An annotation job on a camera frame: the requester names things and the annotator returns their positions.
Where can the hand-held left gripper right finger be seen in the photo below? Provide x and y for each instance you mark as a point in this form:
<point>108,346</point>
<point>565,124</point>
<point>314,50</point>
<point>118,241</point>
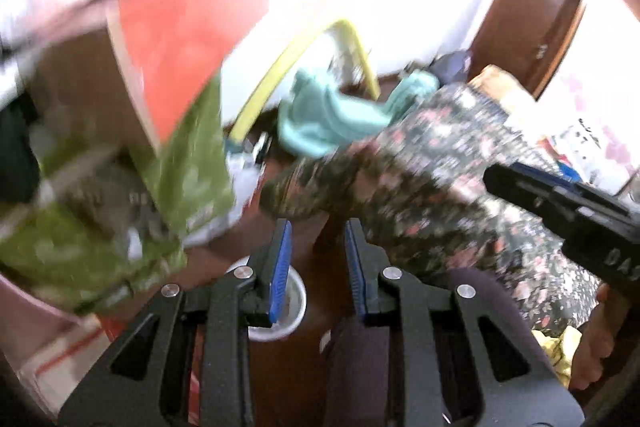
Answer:
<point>356,277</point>

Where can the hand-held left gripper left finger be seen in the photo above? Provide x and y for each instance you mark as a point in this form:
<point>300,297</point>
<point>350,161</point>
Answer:
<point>281,272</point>

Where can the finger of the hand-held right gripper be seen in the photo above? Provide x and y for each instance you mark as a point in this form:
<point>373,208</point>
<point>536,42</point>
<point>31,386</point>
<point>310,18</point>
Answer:
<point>550,173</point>
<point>520,192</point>

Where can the green plastic bag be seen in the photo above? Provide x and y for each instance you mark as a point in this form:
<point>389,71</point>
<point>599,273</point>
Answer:
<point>195,157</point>

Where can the person's right hand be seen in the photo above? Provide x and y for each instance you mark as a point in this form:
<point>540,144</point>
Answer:
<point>600,337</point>

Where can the white cup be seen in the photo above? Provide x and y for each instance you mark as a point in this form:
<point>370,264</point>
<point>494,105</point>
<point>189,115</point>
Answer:
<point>296,302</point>

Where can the white printed cloth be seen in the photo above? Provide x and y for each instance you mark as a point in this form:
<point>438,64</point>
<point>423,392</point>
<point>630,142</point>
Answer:
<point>590,142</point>

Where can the floral blanket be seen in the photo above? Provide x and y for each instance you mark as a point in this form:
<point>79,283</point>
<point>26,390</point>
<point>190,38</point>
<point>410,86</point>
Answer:
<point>425,187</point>

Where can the orange patterned cloth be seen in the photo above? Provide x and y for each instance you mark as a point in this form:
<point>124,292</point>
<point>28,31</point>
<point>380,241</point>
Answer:
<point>500,82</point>

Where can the yellow cloth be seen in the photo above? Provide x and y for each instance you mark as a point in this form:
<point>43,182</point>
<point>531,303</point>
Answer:
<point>555,349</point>

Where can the dark blue cloth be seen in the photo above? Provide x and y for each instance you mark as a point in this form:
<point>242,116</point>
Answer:
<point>452,67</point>

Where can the teal cloth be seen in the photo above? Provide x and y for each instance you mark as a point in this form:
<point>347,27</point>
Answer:
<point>325,117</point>

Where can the brown wooden door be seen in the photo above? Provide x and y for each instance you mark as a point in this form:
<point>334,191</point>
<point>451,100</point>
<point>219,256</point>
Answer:
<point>530,7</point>

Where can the yellow foam tube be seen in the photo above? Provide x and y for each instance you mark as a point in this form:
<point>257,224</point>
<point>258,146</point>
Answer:
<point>280,67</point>

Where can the red striped cardboard box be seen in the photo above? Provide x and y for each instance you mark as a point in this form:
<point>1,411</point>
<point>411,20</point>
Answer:
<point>60,362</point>

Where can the orange cardboard box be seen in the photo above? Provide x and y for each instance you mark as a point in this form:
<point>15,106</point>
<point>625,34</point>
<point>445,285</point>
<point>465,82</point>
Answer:
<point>190,37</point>

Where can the pink container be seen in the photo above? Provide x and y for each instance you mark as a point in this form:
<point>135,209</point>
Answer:
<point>30,322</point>

